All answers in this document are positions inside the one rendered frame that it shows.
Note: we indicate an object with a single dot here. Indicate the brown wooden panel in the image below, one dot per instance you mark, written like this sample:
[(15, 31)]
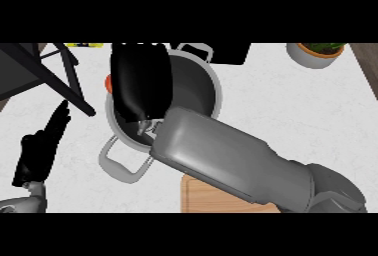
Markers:
[(368, 63)]

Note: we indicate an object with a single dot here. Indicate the grey metal pot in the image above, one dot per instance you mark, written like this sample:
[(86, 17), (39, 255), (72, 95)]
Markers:
[(194, 85)]

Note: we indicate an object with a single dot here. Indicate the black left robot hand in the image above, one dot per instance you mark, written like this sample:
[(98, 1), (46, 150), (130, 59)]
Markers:
[(39, 150)]

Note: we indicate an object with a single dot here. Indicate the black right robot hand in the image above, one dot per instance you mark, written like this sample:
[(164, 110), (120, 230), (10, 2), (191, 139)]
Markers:
[(140, 83)]

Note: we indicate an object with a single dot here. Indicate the yellow object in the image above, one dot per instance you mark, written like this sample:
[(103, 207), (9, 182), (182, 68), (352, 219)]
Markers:
[(83, 44)]

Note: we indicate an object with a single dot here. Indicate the wooden cutting board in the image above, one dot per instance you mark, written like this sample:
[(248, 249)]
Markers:
[(207, 198)]

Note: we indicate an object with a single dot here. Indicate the green plant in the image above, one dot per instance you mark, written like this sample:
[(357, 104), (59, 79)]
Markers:
[(325, 47)]

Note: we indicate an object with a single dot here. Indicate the white plant pot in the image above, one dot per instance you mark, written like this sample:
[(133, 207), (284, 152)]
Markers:
[(310, 60)]

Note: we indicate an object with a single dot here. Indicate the orange squash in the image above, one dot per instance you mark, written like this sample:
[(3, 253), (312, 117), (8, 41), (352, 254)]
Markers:
[(108, 84)]

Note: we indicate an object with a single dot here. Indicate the black metal rack frame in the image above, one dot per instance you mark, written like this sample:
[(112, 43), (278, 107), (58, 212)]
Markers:
[(59, 87)]

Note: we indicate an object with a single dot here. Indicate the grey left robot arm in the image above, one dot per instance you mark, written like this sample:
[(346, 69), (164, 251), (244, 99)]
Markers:
[(24, 201)]

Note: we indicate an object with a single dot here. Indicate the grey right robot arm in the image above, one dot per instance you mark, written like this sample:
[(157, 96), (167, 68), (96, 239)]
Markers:
[(230, 156)]

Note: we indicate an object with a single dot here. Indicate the black appliance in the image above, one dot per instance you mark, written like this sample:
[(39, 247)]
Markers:
[(230, 53)]

